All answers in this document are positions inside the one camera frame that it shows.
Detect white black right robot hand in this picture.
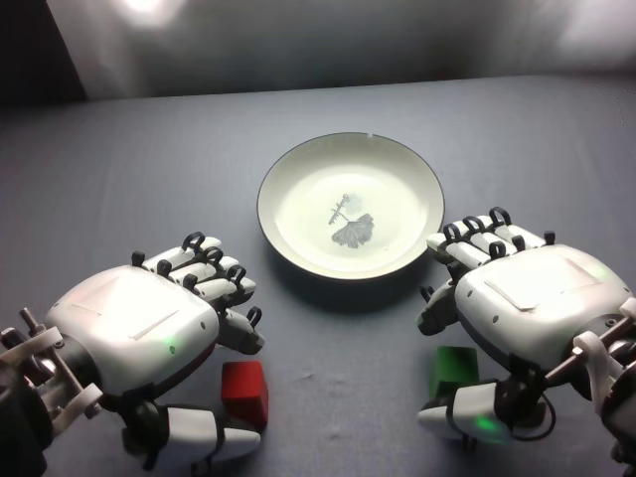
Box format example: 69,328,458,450
415,206,636,448

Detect white plate with dark rim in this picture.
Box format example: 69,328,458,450
256,131,447,286

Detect grey table cloth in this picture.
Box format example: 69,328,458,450
0,74,636,477

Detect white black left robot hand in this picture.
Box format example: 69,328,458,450
44,231,268,473

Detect green cube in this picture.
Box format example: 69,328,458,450
427,346,482,399

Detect red block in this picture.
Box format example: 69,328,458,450
221,361,270,431

